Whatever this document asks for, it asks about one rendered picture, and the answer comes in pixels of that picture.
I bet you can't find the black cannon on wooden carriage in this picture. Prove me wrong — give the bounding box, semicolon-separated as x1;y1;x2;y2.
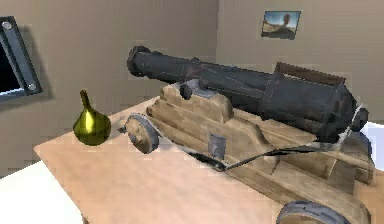
123;45;376;224

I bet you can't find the light wooden table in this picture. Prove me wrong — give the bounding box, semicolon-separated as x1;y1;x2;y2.
33;96;384;224

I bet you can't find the yellow green bulb vase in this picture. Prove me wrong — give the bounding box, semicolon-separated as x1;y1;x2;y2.
72;89;112;147

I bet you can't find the brown wooden chair back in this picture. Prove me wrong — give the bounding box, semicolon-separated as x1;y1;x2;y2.
273;61;347;86

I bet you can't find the framed desert landscape picture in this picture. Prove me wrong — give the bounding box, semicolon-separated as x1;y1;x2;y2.
260;10;302;41

